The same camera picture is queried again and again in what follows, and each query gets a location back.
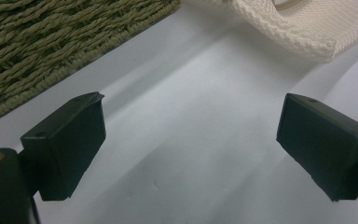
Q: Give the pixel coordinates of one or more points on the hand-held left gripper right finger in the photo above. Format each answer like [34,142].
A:
[326,146]

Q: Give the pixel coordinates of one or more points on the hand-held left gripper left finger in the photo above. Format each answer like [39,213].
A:
[71,143]

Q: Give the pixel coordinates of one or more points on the green woven basket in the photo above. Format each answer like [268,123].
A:
[43,46]

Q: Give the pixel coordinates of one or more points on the white mesh laundry bag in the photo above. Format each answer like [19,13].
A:
[295,31]

